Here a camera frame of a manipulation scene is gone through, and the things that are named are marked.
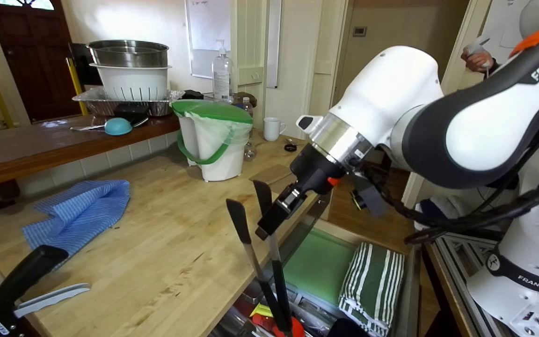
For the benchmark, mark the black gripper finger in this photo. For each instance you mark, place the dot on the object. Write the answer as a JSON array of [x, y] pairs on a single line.
[[280, 216]]

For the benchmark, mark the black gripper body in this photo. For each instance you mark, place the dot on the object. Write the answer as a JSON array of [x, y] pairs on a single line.
[[319, 171]]

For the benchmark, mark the steel island drawer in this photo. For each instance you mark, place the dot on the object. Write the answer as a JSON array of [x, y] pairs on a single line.
[[319, 268]]

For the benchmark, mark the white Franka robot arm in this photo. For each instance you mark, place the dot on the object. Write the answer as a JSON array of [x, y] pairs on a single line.
[[394, 87]]

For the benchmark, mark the person hand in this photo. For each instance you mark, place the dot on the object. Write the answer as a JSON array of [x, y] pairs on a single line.
[[480, 61]]

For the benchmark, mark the white ceramic mug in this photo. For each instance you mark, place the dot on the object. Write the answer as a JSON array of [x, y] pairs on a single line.
[[273, 130]]

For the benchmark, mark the green mat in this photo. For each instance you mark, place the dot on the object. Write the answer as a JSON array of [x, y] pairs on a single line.
[[319, 265]]

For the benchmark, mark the white bin green lid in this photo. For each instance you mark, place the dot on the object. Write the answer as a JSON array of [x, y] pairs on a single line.
[[216, 143]]

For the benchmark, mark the yellow green utensil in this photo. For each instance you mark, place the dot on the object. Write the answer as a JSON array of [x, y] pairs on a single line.
[[261, 310]]

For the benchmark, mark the red round utensil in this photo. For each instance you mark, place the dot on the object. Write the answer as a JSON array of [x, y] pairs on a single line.
[[271, 328]]

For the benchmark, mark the green white striped towel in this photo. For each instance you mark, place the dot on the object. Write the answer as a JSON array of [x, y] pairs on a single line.
[[374, 287]]

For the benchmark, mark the wooden top kitchen island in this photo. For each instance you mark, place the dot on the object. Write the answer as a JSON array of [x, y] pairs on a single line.
[[158, 236]]

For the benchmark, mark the large clear glass bottle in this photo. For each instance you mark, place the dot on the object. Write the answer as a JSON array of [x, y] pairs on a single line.
[[222, 75]]

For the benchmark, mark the blue bowl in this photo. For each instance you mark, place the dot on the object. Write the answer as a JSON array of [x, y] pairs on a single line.
[[119, 126]]

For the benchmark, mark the blue cloth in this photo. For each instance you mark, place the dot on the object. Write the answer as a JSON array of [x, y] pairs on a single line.
[[83, 212]]

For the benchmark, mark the white colander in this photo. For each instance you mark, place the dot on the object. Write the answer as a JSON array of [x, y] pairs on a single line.
[[132, 83]]

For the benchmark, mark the large metal bowl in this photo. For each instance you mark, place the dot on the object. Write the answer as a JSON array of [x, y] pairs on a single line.
[[128, 53]]

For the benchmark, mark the white drying tray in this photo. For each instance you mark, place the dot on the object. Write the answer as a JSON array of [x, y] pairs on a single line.
[[89, 96]]

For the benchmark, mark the brown wooden counter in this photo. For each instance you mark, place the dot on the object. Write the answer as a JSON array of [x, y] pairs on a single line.
[[46, 147]]

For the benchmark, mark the dark red door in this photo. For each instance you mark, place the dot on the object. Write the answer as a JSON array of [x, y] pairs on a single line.
[[33, 57]]

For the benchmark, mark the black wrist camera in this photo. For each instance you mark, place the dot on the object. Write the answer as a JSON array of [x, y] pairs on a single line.
[[370, 199]]

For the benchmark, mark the aluminium robot stand frame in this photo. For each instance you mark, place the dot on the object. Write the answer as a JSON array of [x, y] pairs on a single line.
[[463, 281]]

